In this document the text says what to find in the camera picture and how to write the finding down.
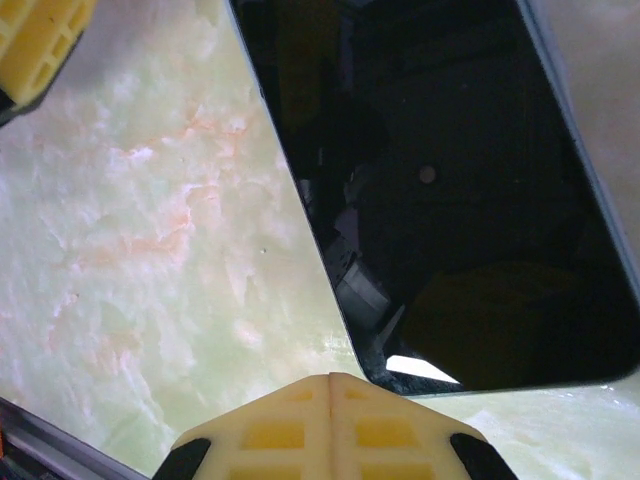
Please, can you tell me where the long aluminium base rail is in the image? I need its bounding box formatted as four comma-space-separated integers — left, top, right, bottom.
0, 397, 146, 480

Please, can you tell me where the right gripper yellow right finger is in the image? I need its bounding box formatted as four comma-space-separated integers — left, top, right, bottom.
329, 372, 521, 480

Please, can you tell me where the light blue phone case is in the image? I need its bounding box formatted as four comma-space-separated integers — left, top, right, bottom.
227, 0, 640, 399

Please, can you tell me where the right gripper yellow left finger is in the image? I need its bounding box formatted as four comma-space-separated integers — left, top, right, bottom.
152, 372, 334, 480

